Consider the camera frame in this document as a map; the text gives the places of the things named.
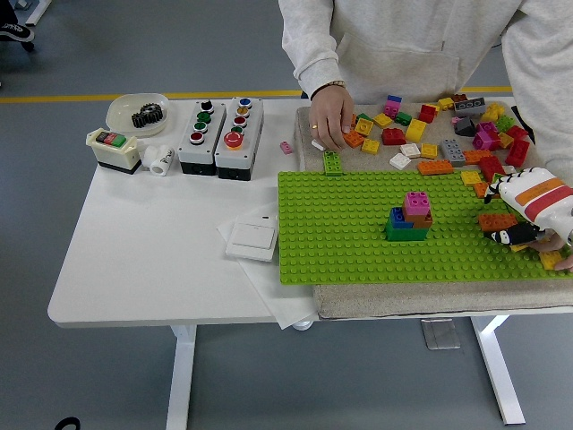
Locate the person's right hand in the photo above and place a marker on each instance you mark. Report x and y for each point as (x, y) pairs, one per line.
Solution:
(331, 116)

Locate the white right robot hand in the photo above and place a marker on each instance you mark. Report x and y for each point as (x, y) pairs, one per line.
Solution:
(537, 197)

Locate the person's left hand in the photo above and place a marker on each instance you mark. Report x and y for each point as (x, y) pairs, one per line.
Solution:
(555, 244)

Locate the yellow two-by-two brick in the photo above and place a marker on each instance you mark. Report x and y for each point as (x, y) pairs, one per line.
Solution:
(370, 146)
(550, 260)
(364, 127)

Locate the green studded baseplate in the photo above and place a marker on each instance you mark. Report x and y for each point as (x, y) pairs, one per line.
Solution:
(336, 260)

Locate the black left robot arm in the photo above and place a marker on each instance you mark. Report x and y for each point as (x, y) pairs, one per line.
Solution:
(67, 419)

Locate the person's left forearm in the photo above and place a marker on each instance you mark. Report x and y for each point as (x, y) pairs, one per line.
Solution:
(537, 89)

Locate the person's right forearm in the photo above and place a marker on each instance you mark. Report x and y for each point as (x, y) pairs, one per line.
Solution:
(313, 58)

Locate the small white brick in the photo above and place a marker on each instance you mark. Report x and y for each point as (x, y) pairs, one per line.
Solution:
(509, 169)

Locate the red two-by-four brick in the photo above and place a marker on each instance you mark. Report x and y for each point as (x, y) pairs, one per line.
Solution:
(518, 153)

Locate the large red brick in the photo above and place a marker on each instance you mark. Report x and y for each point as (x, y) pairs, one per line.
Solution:
(491, 168)

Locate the small blue brick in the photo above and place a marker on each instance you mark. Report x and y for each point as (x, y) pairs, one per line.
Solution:
(394, 98)

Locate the yellow curved brick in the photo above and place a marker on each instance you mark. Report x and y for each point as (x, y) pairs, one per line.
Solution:
(416, 130)

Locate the dark grey slope brick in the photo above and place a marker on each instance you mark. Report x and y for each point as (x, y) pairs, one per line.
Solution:
(464, 126)

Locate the grey brick with holes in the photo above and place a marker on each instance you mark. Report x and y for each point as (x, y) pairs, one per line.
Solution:
(469, 107)

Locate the magenta two-by-two brick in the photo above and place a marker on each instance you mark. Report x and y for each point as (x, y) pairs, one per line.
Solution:
(417, 203)

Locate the small brown brick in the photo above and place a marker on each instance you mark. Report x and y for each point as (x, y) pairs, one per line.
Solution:
(459, 97)

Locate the dark green brick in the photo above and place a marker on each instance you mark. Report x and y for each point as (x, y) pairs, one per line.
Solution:
(405, 234)

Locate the white square tile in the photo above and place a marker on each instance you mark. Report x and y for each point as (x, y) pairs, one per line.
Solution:
(410, 150)
(318, 144)
(399, 161)

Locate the green flat plate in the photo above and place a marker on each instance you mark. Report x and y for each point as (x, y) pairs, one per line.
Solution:
(363, 117)

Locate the green two-by-three plate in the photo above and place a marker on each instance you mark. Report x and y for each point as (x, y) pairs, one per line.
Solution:
(333, 163)

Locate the grey emergency-stop control box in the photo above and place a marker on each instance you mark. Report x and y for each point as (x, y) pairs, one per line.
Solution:
(237, 152)

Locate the yellow square tile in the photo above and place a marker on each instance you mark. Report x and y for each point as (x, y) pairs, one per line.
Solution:
(430, 150)

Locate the person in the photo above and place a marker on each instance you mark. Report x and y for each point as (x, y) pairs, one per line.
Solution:
(425, 45)

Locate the grey four-button control box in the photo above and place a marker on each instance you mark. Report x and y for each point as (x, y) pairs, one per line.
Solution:
(199, 143)

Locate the white table leg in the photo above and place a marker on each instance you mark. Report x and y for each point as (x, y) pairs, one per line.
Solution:
(181, 380)
(497, 372)

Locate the metal floor plate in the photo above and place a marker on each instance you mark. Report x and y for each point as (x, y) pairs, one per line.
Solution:
(441, 333)

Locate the grey-brown mat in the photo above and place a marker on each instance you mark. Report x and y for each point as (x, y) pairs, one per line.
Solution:
(403, 302)

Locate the white pipe tee fitting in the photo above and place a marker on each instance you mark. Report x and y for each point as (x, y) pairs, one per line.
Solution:
(159, 159)

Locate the black gear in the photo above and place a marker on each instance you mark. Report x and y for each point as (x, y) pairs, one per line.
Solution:
(140, 121)
(152, 113)

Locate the white paper sheet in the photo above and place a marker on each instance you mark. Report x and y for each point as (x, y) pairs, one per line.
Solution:
(277, 295)

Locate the white plastic bowl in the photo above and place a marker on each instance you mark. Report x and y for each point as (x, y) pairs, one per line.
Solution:
(121, 112)

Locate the white furniture foot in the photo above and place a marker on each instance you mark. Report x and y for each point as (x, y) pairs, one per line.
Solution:
(39, 11)

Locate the black sneaker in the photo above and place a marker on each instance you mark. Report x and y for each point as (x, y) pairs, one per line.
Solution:
(15, 32)

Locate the white wall switch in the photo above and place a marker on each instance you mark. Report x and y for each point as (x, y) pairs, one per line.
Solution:
(250, 242)

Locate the beige red-green switch box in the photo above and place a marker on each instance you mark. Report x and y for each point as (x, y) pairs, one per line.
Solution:
(112, 152)

